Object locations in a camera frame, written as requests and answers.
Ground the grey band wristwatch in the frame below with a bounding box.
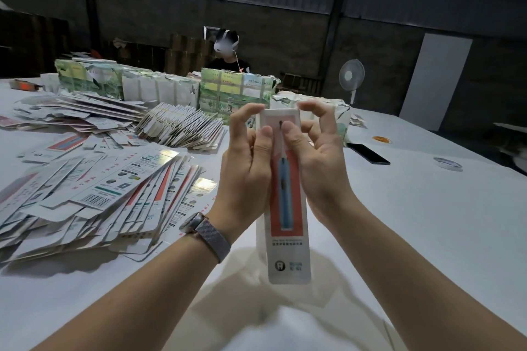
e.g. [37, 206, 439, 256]
[180, 212, 233, 264]

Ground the white head-mounted camera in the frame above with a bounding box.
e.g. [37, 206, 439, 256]
[206, 27, 242, 58]

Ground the white board panel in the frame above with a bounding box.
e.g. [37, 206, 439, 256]
[399, 32, 474, 132]

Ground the white standing fan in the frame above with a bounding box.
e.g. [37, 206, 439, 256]
[338, 59, 366, 106]

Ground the person's right hand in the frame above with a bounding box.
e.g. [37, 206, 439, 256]
[280, 99, 359, 228]

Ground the person's right forearm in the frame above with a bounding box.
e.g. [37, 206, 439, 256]
[317, 199, 527, 351]

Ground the black smartphone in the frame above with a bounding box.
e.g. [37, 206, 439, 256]
[346, 143, 391, 166]

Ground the dark wooden chair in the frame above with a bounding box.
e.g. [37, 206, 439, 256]
[280, 72, 324, 97]

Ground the pile of cartons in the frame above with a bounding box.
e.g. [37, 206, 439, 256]
[0, 92, 219, 264]

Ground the person's left hand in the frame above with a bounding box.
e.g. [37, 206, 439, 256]
[206, 102, 274, 242]

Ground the green printed wrapped bundle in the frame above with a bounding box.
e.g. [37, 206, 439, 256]
[198, 67, 281, 126]

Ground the small red tape roll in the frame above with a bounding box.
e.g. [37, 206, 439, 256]
[8, 78, 41, 92]

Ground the row of white wrapped bundles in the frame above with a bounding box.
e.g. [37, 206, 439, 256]
[53, 56, 201, 109]

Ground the fanned stack of white cartons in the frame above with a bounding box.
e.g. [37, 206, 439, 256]
[133, 103, 226, 152]

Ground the white toothbrush carton box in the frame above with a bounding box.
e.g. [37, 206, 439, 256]
[256, 108, 312, 285]

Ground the cluttered side table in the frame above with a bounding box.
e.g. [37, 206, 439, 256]
[494, 122, 527, 173]

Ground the white tape roll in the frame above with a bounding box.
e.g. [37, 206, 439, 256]
[433, 156, 464, 172]

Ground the person's left forearm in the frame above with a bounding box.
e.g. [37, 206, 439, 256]
[33, 235, 223, 351]

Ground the stack of brown cartons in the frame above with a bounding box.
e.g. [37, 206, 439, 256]
[165, 32, 211, 76]

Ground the white strapped wrapped bundle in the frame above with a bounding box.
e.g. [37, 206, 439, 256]
[268, 92, 354, 146]

